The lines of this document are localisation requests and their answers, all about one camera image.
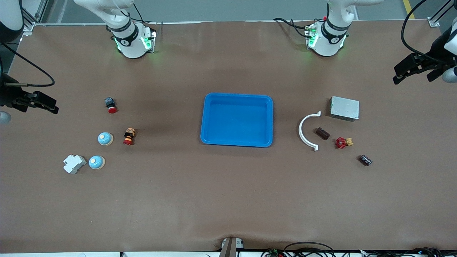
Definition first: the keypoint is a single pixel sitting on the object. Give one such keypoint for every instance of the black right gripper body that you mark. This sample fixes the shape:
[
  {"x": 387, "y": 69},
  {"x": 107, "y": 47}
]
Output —
[{"x": 8, "y": 94}]

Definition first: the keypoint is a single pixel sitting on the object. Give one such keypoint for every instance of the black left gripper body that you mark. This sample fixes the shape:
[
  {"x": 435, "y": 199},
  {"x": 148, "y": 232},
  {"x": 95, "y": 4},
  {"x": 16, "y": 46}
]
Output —
[{"x": 434, "y": 57}]

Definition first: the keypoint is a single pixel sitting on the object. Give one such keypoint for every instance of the light blue call bell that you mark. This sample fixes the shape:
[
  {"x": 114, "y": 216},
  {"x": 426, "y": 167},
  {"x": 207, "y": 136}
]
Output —
[
  {"x": 104, "y": 138},
  {"x": 95, "y": 162}
]

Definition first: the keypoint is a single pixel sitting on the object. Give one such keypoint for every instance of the black white-striped cylindrical capacitor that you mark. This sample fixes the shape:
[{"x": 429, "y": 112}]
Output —
[{"x": 365, "y": 160}]

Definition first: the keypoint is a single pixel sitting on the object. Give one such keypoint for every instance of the dark brown cylindrical capacitor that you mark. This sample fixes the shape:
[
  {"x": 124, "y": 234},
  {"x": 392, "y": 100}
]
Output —
[{"x": 322, "y": 133}]

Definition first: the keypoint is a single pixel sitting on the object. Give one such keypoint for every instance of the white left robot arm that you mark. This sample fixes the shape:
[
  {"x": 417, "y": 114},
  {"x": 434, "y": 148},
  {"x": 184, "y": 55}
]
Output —
[{"x": 328, "y": 39}]

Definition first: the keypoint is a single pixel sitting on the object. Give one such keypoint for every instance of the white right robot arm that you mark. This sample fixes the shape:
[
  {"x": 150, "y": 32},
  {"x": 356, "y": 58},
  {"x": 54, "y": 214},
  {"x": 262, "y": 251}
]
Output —
[{"x": 132, "y": 43}]

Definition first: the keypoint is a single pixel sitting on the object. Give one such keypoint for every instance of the red push button black body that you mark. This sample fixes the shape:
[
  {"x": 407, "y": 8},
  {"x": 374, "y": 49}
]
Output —
[{"x": 111, "y": 107}]

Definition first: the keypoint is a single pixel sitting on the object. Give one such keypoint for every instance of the white circuit breaker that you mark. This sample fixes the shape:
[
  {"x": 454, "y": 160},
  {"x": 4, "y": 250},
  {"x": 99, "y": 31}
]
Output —
[{"x": 74, "y": 164}]

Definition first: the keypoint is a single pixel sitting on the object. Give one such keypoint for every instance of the grey metal box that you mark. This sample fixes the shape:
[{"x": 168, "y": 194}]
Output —
[{"x": 344, "y": 108}]

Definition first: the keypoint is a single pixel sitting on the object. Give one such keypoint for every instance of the red push button yellow body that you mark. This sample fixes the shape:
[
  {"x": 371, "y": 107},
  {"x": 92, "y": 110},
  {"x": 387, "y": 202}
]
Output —
[{"x": 129, "y": 137}]

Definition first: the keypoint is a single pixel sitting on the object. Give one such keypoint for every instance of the blue plastic tray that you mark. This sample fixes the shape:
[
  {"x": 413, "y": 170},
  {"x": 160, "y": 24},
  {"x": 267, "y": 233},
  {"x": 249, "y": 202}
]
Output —
[{"x": 237, "y": 121}]

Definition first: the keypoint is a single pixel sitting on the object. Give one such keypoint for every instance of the brown table cover mat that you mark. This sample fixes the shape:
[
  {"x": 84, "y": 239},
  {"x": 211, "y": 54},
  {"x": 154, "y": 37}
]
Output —
[{"x": 228, "y": 196}]

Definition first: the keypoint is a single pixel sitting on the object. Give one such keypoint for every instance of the aluminium frame post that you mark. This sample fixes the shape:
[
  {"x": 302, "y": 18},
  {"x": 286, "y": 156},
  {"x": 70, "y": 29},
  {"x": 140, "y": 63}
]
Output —
[
  {"x": 433, "y": 22},
  {"x": 28, "y": 29}
]

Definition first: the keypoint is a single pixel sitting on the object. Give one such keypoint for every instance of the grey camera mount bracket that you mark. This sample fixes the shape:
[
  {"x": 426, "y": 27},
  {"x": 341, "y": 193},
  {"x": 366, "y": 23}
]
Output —
[{"x": 230, "y": 248}]

